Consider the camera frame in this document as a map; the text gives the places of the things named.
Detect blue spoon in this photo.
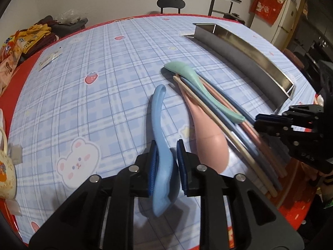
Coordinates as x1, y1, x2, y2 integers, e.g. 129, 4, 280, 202
149, 84, 180, 216

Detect blue chopstick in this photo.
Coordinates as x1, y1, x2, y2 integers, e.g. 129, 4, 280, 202
182, 79, 284, 190

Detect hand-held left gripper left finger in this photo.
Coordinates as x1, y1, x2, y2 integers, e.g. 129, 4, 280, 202
28, 141, 160, 250

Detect cream printed cup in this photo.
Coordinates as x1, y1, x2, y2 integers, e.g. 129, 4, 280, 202
0, 127, 17, 200

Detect orange snack bag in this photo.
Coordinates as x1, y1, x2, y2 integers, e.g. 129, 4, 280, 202
0, 30, 28, 58

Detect black oven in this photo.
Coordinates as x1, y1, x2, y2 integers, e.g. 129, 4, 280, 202
299, 39, 333, 65

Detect red printed cloth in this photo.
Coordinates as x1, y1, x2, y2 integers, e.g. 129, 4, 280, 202
250, 0, 287, 26

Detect green spoon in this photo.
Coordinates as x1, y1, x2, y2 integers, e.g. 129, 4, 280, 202
164, 61, 246, 123

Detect clear plastic bag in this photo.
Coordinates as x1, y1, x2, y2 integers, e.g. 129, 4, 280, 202
56, 8, 80, 24

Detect brown trash bin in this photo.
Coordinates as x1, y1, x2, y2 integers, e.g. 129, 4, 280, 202
283, 48, 306, 68

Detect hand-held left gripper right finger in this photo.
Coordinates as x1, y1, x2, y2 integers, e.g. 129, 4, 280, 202
176, 139, 305, 250

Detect metal utensil tray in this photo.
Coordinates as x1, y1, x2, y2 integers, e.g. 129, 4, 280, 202
184, 23, 296, 110

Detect cream refrigerator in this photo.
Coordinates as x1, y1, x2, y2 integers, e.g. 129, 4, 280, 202
250, 0, 298, 45

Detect pink spoon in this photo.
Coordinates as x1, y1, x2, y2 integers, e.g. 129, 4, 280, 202
182, 83, 230, 174

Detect blue plaid table mat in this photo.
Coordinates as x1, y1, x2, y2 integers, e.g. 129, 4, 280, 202
6, 14, 323, 250

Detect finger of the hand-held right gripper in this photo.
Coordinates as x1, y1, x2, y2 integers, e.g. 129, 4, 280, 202
256, 105, 324, 125
254, 122, 333, 174

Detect small clear plastic piece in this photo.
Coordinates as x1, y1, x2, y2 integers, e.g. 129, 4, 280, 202
10, 145, 23, 164

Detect maroon clothes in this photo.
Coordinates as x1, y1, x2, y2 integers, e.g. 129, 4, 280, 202
19, 16, 68, 60

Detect white paper tag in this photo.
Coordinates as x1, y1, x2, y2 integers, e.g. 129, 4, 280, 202
39, 51, 63, 71

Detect pink chopstick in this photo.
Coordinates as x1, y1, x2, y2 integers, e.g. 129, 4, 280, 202
208, 83, 287, 172
200, 77, 288, 179

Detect yellow printed garment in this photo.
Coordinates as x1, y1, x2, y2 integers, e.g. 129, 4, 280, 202
22, 23, 51, 53

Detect black round-back chair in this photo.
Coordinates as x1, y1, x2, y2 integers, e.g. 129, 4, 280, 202
157, 0, 186, 14

